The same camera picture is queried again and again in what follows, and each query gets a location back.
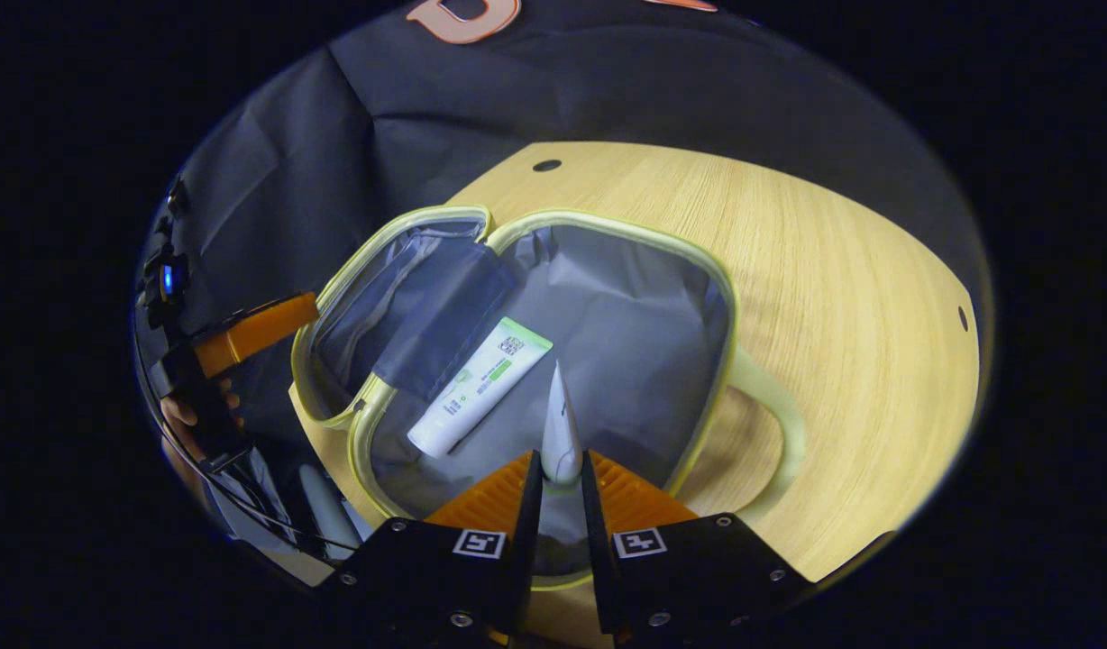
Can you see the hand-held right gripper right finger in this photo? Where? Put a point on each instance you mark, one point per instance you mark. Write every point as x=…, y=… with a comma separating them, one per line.
x=597, y=541

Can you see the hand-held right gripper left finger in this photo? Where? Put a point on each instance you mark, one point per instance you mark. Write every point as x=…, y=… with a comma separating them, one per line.
x=528, y=541

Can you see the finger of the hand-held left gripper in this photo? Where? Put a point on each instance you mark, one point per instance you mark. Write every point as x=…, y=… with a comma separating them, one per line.
x=265, y=329

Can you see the plain white tube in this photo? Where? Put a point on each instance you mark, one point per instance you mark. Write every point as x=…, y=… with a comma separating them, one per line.
x=561, y=433

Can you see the white tube with green label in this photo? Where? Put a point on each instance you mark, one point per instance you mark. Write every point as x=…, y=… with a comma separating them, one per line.
x=481, y=379

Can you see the pale yellow suitcase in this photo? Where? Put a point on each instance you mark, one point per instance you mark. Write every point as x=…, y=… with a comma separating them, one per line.
x=626, y=324

